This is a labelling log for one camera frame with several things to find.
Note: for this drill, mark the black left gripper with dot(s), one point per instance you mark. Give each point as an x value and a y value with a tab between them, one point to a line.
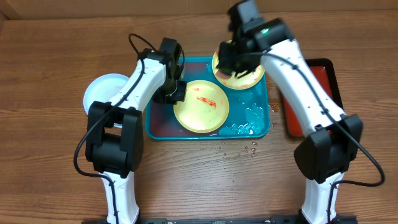
180	95

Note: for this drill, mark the light blue plate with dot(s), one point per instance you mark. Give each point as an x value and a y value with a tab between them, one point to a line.
103	88

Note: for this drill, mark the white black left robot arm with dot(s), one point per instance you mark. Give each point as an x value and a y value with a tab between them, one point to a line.
114	104

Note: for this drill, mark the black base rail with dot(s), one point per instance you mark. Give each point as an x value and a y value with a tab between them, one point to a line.
278	219

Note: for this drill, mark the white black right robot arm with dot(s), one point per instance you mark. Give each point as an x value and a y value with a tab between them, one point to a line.
329	146

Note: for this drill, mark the yellow plate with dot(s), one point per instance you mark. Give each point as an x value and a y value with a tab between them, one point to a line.
204	109
234	82

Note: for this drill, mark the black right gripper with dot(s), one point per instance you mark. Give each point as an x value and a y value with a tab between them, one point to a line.
226	65

